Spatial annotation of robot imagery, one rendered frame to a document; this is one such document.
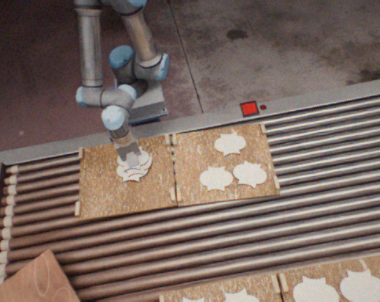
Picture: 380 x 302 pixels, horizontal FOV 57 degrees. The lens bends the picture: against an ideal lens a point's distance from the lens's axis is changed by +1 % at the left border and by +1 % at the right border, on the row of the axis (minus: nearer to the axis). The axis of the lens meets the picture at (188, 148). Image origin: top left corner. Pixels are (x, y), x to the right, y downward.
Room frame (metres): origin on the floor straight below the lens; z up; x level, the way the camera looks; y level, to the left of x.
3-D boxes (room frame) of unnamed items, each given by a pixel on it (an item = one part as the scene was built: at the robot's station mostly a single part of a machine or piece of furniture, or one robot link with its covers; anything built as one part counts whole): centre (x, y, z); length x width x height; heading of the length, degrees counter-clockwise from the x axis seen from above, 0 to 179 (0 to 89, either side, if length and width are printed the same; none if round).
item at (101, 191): (0.75, 0.29, 0.93); 0.41 x 0.35 x 0.02; 87
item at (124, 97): (0.90, 0.22, 1.24); 0.11 x 0.11 x 0.08; 67
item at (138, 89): (1.22, 0.21, 1.01); 0.15 x 0.15 x 0.10
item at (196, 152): (0.72, -0.13, 0.93); 0.41 x 0.35 x 0.02; 85
